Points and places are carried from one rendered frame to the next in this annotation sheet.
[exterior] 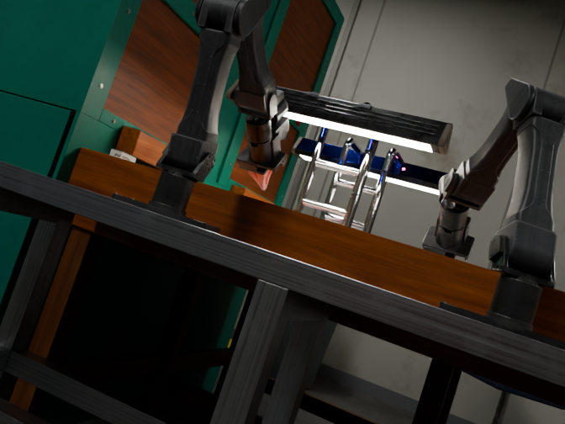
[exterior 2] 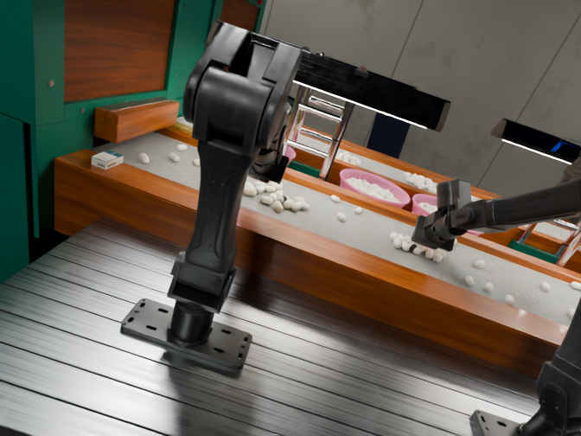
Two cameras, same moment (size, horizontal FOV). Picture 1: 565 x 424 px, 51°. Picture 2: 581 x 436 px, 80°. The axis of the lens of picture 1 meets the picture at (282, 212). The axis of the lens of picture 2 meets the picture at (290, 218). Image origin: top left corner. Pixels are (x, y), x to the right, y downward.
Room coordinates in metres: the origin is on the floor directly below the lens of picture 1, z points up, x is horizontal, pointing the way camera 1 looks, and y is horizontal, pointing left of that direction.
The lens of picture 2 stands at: (0.67, 0.25, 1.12)
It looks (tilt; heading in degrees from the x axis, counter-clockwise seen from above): 26 degrees down; 340
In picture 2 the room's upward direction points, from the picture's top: 19 degrees clockwise
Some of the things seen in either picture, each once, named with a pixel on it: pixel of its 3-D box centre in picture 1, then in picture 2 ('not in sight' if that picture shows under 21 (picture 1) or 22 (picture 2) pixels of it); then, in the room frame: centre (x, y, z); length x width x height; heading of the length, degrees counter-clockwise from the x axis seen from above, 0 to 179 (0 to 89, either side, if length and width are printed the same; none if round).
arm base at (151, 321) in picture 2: (171, 194); (193, 316); (1.08, 0.20, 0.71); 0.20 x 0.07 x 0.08; 71
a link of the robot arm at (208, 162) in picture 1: (184, 161); (201, 280); (1.08, 0.20, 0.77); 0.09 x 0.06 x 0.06; 71
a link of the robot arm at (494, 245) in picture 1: (521, 262); (570, 406); (0.89, -0.36, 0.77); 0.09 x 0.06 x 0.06; 93
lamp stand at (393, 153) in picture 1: (356, 209); (322, 118); (2.01, -0.23, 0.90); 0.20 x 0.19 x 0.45; 68
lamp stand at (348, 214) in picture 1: (323, 182); (309, 137); (1.64, -0.08, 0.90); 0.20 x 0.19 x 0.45; 68
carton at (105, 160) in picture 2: (123, 156); (107, 159); (1.46, 0.42, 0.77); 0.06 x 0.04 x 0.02; 158
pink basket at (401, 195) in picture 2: not in sight; (369, 196); (1.72, -0.40, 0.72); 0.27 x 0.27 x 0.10
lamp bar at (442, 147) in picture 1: (334, 112); (327, 74); (1.56, -0.05, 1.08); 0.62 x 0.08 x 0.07; 68
